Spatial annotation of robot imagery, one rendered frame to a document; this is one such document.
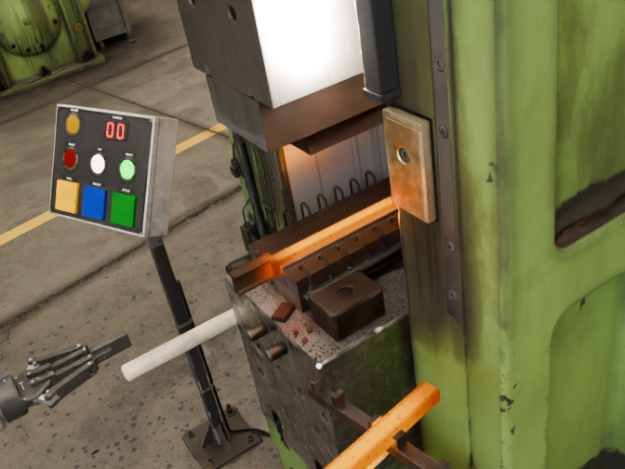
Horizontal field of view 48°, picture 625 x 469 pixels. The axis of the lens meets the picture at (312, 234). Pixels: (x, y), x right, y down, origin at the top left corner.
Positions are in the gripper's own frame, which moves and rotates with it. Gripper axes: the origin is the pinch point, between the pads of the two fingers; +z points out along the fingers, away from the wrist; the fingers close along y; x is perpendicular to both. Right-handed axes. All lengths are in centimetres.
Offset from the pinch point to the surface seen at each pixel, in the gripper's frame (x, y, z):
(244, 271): 2.2, 0.6, 28.1
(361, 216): 1, 0, 56
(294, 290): -3.5, 6.0, 35.1
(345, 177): -1, -19, 66
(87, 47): -85, -493, 126
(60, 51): -81, -491, 104
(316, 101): 33, 8, 46
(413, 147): 32, 32, 47
